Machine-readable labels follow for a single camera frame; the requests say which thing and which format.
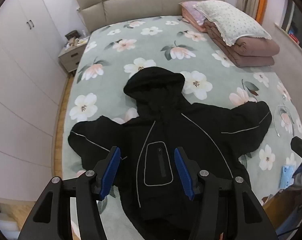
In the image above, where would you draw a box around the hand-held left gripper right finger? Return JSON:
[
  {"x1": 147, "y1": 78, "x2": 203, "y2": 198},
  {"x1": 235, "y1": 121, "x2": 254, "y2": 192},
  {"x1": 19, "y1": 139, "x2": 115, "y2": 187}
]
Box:
[{"x1": 174, "y1": 146, "x2": 278, "y2": 240}]

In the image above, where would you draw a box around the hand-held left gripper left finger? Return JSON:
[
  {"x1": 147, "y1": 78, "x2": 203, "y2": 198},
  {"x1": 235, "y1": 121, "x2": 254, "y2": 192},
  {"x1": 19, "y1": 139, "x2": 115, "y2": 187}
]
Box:
[{"x1": 17, "y1": 146, "x2": 121, "y2": 240}]

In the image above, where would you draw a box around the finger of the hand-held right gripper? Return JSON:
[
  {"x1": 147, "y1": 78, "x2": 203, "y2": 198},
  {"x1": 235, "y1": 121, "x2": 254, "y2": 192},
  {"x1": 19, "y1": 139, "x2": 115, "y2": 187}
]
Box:
[{"x1": 290, "y1": 136, "x2": 302, "y2": 160}]

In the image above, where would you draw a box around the black hooded jacket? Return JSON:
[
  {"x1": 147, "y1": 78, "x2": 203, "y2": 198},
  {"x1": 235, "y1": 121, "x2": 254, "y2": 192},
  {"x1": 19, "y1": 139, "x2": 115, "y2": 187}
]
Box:
[{"x1": 68, "y1": 66, "x2": 272, "y2": 240}]

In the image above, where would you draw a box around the folded mauve quilt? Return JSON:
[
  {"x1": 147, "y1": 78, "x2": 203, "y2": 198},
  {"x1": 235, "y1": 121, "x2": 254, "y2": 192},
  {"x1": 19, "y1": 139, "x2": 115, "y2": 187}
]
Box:
[{"x1": 203, "y1": 20, "x2": 280, "y2": 68}]

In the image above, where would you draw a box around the grey nightstand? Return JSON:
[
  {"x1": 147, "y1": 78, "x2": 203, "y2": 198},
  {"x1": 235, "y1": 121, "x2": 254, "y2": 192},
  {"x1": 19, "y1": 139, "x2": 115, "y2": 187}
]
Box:
[{"x1": 58, "y1": 36, "x2": 90, "y2": 77}]

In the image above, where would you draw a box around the green floral bed sheet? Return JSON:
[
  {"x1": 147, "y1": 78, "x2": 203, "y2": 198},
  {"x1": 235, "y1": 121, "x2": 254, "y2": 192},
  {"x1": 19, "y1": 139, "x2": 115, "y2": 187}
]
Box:
[{"x1": 61, "y1": 15, "x2": 302, "y2": 230}]

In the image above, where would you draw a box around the nightstand clutter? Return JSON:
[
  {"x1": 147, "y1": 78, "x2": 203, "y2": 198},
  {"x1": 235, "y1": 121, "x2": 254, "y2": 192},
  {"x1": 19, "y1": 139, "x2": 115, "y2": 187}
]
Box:
[{"x1": 66, "y1": 36, "x2": 89, "y2": 48}]

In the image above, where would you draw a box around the white wardrobe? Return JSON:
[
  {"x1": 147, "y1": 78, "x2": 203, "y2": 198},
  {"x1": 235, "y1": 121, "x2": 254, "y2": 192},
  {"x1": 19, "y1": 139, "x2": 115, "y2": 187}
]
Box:
[{"x1": 0, "y1": 0, "x2": 85, "y2": 202}]

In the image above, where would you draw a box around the white dotted pillow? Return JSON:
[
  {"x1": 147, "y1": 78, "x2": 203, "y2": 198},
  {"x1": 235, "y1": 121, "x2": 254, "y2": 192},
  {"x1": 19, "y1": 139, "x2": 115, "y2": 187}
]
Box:
[{"x1": 193, "y1": 0, "x2": 272, "y2": 47}]

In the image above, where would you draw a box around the beige padded headboard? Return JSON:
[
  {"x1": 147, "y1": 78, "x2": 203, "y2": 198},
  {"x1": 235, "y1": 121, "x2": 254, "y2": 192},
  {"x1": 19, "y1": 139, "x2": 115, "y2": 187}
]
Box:
[{"x1": 74, "y1": 0, "x2": 227, "y2": 33}]

